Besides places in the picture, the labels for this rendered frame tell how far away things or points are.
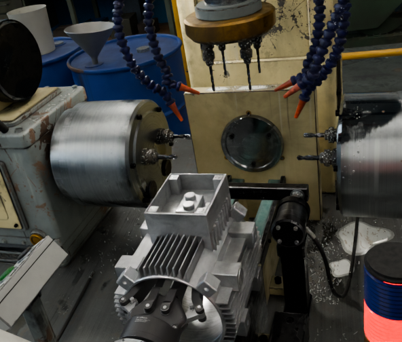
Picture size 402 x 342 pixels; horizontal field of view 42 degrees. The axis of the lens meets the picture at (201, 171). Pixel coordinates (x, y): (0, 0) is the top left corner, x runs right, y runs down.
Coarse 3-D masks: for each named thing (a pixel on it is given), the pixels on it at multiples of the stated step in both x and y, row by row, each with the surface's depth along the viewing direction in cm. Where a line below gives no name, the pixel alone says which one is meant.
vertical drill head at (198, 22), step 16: (208, 0) 98; (224, 0) 97; (240, 0) 97; (256, 0) 98; (192, 16) 103; (208, 16) 97; (224, 16) 96; (240, 16) 96; (256, 16) 95; (272, 16) 98; (192, 32) 99; (208, 32) 96; (224, 32) 95; (240, 32) 95; (256, 32) 96; (208, 48) 101; (224, 48) 111; (240, 48) 100; (256, 48) 108; (208, 64) 103; (224, 64) 113
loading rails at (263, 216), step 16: (272, 208) 113; (256, 224) 110; (272, 240) 110; (272, 256) 111; (272, 272) 111; (272, 288) 107; (256, 304) 93; (256, 320) 93; (240, 336) 82; (256, 336) 93
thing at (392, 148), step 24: (360, 96) 99; (384, 96) 97; (360, 120) 94; (384, 120) 93; (360, 144) 93; (384, 144) 92; (336, 168) 96; (360, 168) 93; (384, 168) 92; (336, 192) 103; (360, 192) 95; (384, 192) 94; (360, 216) 103; (384, 216) 100
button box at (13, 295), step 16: (48, 240) 88; (32, 256) 84; (48, 256) 86; (64, 256) 89; (16, 272) 81; (32, 272) 83; (48, 272) 85; (0, 288) 78; (16, 288) 79; (32, 288) 81; (0, 304) 76; (16, 304) 78; (0, 320) 76; (16, 320) 77
